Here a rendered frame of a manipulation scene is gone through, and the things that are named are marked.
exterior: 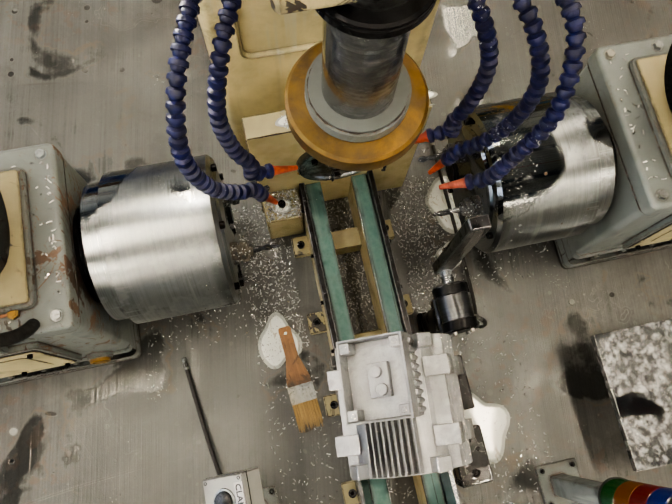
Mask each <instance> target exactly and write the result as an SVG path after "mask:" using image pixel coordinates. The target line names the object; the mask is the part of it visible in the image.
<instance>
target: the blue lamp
mask: <svg viewBox="0 0 672 504"><path fill-rule="evenodd" d="M671 498H672V488H667V487H664V488H659V489H657V490H655V491H654V492H652V493H651V495H650V496H649V498H648V500H647V503H646V504H668V502H669V500H670V499H671Z"/></svg>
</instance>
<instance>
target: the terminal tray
mask: <svg viewBox="0 0 672 504"><path fill-rule="evenodd" d="M392 338H396V339H397V342H396V343H392V342H391V339H392ZM413 343H414V339H413V338H412V337H411V335H410V334H408V333H405V332H402V331H396V332H391V333H385V334H379V335H374V336H368V337H362V338H356V339H351V340H345V341H339V342H336V349H337V357H338V365H339V373H340V381H341V389H342V396H343V404H344V412H345V420H346V426H352V425H360V424H368V423H376V422H384V421H392V420H399V419H407V418H415V417H420V416H422V415H424V411H426V409H427V408H426V406H423V402H425V398H424V397H422V395H421V394H422V393H423V392H424V390H423V389H420V385H422V381H421V380H419V377H420V376H421V373H420V372H418V370H417V368H419V367H420V365H419V364H418V363H416V360H417V359H418V356H417V355H415V351H417V348H415V347H414V346H413ZM343 346H346V348H347V350H346V351H345V352H343V351H342V350H341V348H342V347H343ZM402 407H406V408H407V412H406V413H403V412H402V411H401V409H402ZM351 414H355V416H356V418H355V419H354V420H352V419H351V418H350V415H351Z"/></svg>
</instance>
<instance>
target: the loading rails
mask: <svg viewBox="0 0 672 504"><path fill-rule="evenodd" d="M299 192H300V204H301V203H302V204H301V209H302V210H301V211H302V214H303V221H304V226H305V231H306V235H305V236H300V237H295V238H291V242H292V247H293V252H294V257H295V258H301V257H306V256H310V255H311V259H312V264H313V269H314V274H315V278H316V283H317V288H318V293H319V297H320V302H321V307H322V312H317V313H312V314H308V315H307V321H308V326H309V331H310V334H311V335H315V334H320V333H325V332H327V335H328V340H329V345H330V350H331V354H332V356H331V358H330V362H329V365H330V370H331V371H335V370H337V366H336V358H335V348H336V342H339V341H345V340H351V339H356V338H362V337H368V336H374V335H379V334H385V333H391V332H396V331H402V332H405V333H408V334H410V335H411V334H414V332H412V329H411V325H410V321H409V317H408V315H411V314H413V312H414V311H413V307H412V303H411V299H410V295H409V294H404V295H403V293H402V285H400V280H399V276H398V272H397V268H396V264H395V260H394V256H393V252H392V248H391V244H390V243H391V240H392V239H394V237H395V235H394V231H393V227H392V223H391V220H390V219H387V220H384V216H383V211H382V207H381V203H380V195H378V191H377V187H376V183H375V179H374V175H373V171H372V170H369V171H367V175H366V173H365V174H360V175H355V176H351V180H350V186H349V193H348V201H349V205H350V209H351V214H352V218H353V222H354V227H352V228H347V229H342V230H337V231H332V232H331V228H330V224H329V219H328V215H327V210H326V206H325V201H324V197H323V192H322V188H321V183H320V182H317V183H312V184H306V185H305V184H304V183H299ZM353 251H354V252H355V251H360V252H361V257H362V261H363V265H364V270H365V274H366V278H367V282H368V286H369V291H370V295H371V300H372V304H373V308H374V313H375V317H376V321H377V325H378V329H377V330H372V331H367V332H363V333H358V334H354V332H353V327H352V323H351V318H350V314H349V309H348V305H347V300H346V296H345V291H344V287H343V282H342V278H341V273H340V269H339V264H338V260H337V255H340V254H345V253H350V252H353ZM323 399H324V404H325V409H326V414H327V417H332V416H337V415H340V417H341V413H340V405H339V397H338V391H335V394H331V395H327V396H324V397H323ZM413 480H414V485H415V489H416V493H417V498H418V502H419V504H460V501H459V497H458V493H457V489H456V485H455V476H454V472H453V471H449V472H443V473H429V474H422V475H415V476H413ZM341 488H342V493H343V498H344V503H345V504H392V503H391V499H390V494H389V490H388V485H387V481H386V478H385V479H367V480H361V481H355V480H351V481H347V482H343V483H341Z"/></svg>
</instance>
